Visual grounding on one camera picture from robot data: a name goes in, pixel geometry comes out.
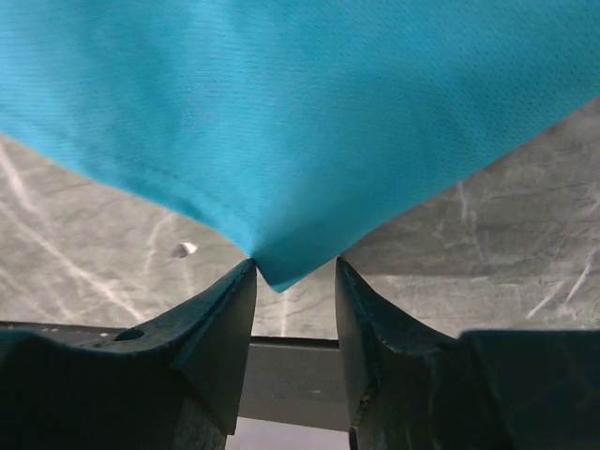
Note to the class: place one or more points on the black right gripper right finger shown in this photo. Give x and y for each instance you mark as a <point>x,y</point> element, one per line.
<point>412,387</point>

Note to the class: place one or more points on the teal t shirt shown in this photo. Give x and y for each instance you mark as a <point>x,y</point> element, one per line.
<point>293,128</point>

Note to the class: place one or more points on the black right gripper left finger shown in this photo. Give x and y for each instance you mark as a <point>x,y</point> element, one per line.
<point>174,382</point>

